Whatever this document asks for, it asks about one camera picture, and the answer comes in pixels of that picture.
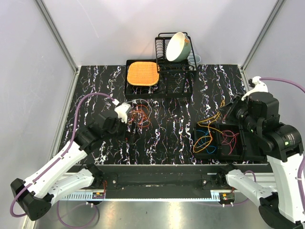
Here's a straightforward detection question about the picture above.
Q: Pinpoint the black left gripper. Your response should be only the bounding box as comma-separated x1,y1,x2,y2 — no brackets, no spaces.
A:
103,115,140,145

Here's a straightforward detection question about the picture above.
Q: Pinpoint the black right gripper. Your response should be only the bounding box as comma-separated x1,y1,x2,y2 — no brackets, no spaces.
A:
218,92,260,134

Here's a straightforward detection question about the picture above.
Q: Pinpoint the red cable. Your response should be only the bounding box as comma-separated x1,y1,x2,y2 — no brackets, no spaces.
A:
220,130,239,156

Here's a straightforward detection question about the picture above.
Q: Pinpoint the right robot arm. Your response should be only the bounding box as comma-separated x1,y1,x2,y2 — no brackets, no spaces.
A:
216,92,305,229

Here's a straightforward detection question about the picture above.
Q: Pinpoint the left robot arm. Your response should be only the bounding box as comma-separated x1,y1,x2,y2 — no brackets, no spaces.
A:
10,107,128,221

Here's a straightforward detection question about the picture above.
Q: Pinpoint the black bin middle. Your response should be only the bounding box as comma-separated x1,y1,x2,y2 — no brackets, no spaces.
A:
218,124,244,161

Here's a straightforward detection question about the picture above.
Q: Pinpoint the black bin left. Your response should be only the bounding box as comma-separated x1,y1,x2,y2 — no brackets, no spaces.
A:
193,124,221,159

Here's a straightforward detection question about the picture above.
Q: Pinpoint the light blue cup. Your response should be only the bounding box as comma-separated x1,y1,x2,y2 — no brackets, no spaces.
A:
187,54,201,67

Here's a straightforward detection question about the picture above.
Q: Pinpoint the orange woven mat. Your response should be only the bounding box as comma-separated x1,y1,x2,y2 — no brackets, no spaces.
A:
127,61,160,86

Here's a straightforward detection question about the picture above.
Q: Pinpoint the black dish rack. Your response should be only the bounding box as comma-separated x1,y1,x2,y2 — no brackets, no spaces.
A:
155,32,197,73

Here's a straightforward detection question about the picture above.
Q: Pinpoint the cream ceramic bowl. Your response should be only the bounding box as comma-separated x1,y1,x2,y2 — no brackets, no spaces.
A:
166,32,191,62

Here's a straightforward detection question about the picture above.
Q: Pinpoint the orange cable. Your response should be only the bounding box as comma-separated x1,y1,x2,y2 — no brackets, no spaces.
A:
128,104,153,128

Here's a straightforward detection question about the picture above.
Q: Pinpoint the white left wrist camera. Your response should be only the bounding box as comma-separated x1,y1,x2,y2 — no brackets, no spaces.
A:
112,99,132,123

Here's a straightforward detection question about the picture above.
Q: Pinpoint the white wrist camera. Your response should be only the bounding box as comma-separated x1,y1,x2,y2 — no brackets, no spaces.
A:
112,99,132,123
241,76,268,101

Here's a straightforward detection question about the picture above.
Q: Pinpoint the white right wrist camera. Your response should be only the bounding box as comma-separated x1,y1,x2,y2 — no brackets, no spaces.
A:
241,76,268,101

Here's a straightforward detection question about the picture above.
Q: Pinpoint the black wire tray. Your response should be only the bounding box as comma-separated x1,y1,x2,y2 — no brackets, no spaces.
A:
124,60,196,100

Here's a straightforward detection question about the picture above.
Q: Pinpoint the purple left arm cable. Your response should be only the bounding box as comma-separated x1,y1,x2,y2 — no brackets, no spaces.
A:
9,93,117,227

